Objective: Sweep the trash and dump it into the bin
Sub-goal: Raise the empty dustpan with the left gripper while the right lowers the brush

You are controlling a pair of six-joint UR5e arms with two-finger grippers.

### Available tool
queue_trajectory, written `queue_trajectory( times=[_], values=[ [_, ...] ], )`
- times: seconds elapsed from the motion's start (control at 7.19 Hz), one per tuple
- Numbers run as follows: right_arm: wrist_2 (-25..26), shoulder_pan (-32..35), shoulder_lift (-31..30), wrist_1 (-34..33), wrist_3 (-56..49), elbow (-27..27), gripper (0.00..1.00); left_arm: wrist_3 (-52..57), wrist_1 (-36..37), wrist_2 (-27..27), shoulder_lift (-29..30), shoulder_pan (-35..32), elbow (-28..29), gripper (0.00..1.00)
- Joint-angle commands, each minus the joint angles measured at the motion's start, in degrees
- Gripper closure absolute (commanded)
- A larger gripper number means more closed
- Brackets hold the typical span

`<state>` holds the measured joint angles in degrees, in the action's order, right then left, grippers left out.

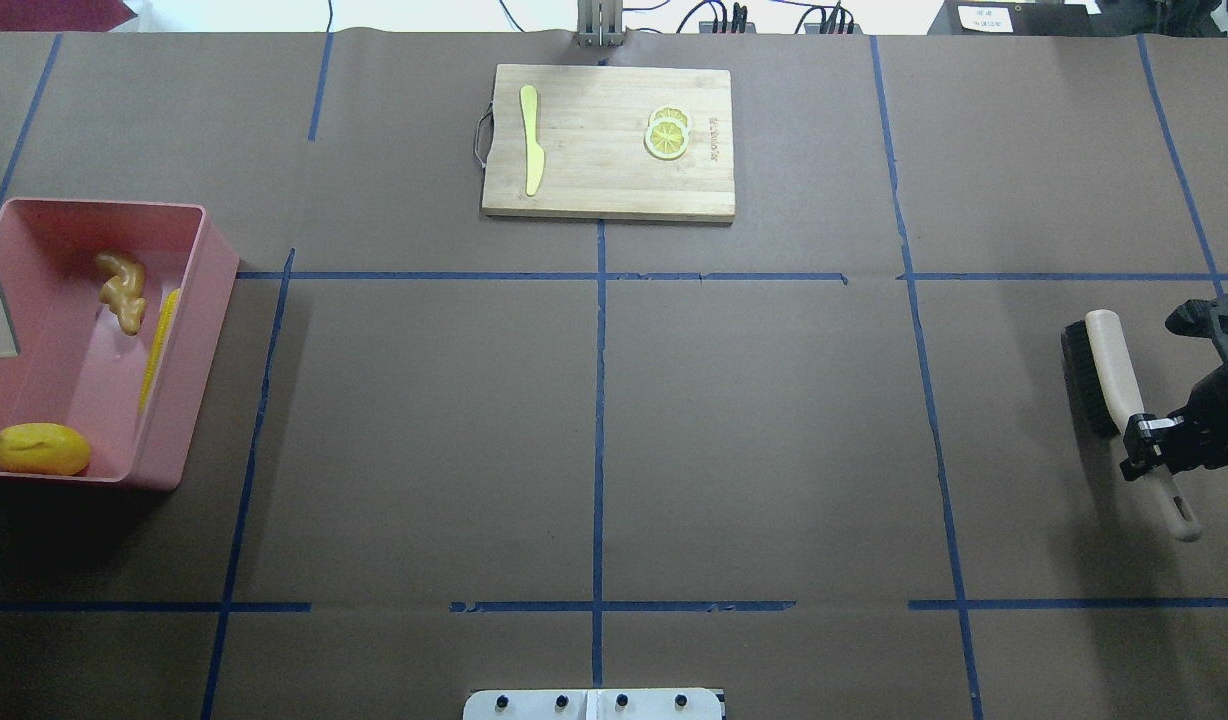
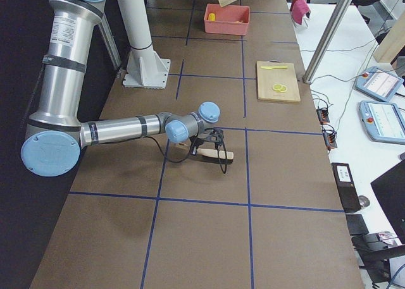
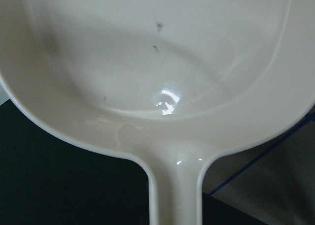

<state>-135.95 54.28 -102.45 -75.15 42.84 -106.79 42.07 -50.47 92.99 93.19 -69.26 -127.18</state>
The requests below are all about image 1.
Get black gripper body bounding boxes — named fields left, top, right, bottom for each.
left=1164, top=292, right=1228, bottom=473

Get beige brush black bristles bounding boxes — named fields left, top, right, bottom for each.
left=1059, top=308, right=1202, bottom=543

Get yellow toy corn cob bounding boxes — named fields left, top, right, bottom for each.
left=138, top=288, right=183, bottom=414

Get tan toy ginger root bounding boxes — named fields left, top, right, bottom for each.
left=96, top=249, right=147, bottom=335

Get yellow toy potato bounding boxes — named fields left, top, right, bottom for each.
left=0, top=421, right=92, bottom=477

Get pink plastic bin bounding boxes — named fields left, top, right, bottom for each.
left=0, top=197, right=239, bottom=491

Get black box with label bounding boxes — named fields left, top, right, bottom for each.
left=926, top=1, right=1094, bottom=37

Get lower lemon slice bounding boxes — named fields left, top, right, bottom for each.
left=643, top=117, right=691, bottom=161

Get lemon slice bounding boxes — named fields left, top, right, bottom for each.
left=647, top=104, right=693, bottom=129
left=643, top=117, right=691, bottom=161

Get upper lemon slice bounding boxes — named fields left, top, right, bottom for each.
left=647, top=104, right=693, bottom=129

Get wooden cutting board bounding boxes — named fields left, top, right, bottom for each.
left=481, top=64, right=737, bottom=224

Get yellow plastic knife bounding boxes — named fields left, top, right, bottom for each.
left=519, top=85, right=546, bottom=197

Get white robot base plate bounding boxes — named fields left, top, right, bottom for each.
left=462, top=687, right=727, bottom=719

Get aluminium frame post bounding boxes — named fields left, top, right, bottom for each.
left=573, top=0, right=626, bottom=47

